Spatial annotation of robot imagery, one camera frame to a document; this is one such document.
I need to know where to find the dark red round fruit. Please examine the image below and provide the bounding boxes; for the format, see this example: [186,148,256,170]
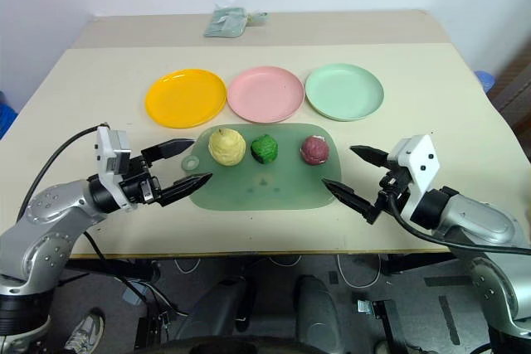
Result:
[300,134,331,166]

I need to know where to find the dark rounded robot leg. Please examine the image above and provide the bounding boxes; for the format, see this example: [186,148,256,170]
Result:
[293,274,344,354]
[173,275,250,342]

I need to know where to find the white sneaker shoe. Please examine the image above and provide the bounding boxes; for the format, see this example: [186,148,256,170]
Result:
[62,313,105,354]

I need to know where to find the blue plastic object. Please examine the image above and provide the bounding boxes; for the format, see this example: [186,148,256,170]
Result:
[0,90,18,141]

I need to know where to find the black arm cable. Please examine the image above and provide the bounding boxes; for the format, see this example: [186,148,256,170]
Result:
[387,192,531,256]
[15,123,110,222]

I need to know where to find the yellow plate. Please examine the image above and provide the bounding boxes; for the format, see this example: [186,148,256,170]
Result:
[144,68,227,129]

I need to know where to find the blue water bottle cap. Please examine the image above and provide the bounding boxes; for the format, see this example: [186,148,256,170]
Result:
[473,70,497,93]

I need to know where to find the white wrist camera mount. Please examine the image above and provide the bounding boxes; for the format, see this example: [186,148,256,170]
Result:
[387,133,440,222]
[95,124,133,209]

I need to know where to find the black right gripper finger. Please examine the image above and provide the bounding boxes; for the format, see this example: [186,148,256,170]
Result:
[321,178,383,225]
[349,145,394,171]

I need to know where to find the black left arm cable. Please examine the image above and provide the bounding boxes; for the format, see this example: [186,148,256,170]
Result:
[15,123,110,222]

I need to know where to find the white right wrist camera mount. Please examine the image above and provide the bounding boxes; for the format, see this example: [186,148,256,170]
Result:
[387,133,440,222]

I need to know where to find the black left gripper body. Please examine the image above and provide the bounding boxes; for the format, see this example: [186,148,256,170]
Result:
[119,155,161,206]

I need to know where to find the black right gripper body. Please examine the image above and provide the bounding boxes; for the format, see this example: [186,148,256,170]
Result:
[376,164,412,214]

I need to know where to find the dark rounded right robot leg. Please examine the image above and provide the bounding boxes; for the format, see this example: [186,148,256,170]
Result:
[293,274,344,354]

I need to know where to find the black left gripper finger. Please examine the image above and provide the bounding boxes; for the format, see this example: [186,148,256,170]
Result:
[140,138,195,164]
[155,172,214,207]

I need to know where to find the dark rounded left robot leg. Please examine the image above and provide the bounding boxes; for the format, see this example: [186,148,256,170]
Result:
[173,275,250,342]

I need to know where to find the folded green cloth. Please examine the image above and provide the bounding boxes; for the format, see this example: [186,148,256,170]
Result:
[202,7,249,39]

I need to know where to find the pink plate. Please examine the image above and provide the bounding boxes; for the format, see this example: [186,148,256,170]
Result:
[227,65,305,124]

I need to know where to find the clear plastic bag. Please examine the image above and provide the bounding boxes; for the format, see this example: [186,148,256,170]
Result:
[244,10,269,27]

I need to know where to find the green cutting board mat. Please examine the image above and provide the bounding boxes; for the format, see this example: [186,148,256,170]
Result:
[182,122,343,211]

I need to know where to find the green plate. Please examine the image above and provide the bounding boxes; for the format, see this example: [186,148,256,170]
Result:
[304,63,385,122]

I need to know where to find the yellow pear fruit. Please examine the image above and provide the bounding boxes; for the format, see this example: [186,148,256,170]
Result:
[207,127,246,167]

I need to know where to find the green round fruit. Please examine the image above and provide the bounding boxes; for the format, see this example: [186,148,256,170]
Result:
[250,133,279,165]

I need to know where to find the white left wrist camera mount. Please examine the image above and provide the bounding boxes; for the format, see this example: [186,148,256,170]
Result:
[95,124,133,209]

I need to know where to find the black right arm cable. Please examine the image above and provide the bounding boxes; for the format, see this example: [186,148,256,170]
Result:
[387,192,531,256]

